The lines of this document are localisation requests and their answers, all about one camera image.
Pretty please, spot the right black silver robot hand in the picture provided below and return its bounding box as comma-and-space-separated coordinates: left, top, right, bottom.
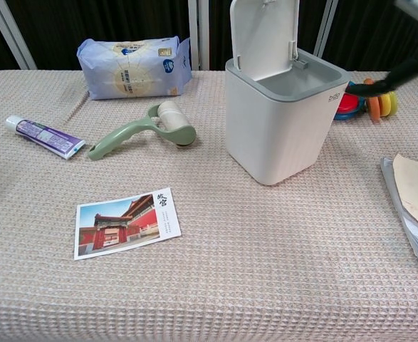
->
344, 0, 418, 98

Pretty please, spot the white plastic bin lid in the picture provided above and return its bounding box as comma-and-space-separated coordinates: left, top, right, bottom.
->
229, 0, 301, 81

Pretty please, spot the white plastic trash bin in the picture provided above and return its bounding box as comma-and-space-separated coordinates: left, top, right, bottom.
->
224, 48, 350, 187

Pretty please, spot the red disc toy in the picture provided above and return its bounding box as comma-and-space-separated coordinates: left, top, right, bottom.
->
338, 93, 362, 115

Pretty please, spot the beige waffle tablecloth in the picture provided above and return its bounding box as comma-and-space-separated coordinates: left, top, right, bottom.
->
0, 69, 418, 342

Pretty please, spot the pale blue tissue pack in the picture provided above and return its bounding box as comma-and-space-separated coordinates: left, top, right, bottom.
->
76, 35, 193, 101

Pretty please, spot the green lint roller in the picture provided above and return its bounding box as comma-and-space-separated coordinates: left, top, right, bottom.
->
87, 100, 198, 162

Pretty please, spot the black curtain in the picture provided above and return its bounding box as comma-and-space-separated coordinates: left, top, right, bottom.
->
0, 0, 418, 83

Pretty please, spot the red palace postcard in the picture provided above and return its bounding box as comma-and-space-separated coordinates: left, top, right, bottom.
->
73, 187, 182, 261

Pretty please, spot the purple white toothpaste tube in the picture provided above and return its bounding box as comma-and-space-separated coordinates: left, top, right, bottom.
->
4, 114, 87, 161

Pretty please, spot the green ring toy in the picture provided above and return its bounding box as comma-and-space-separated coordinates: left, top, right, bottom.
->
388, 90, 399, 117

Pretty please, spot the yellow ring toy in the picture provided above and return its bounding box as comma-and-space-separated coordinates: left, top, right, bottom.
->
378, 93, 392, 118

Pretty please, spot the orange ring toy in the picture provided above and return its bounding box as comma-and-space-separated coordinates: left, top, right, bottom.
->
363, 78, 382, 121

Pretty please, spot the blue ring toy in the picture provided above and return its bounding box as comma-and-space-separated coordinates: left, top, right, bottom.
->
333, 81, 368, 123

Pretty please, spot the white frame post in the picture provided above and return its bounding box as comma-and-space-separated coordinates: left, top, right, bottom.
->
188, 0, 210, 71
314, 0, 340, 60
0, 0, 38, 71

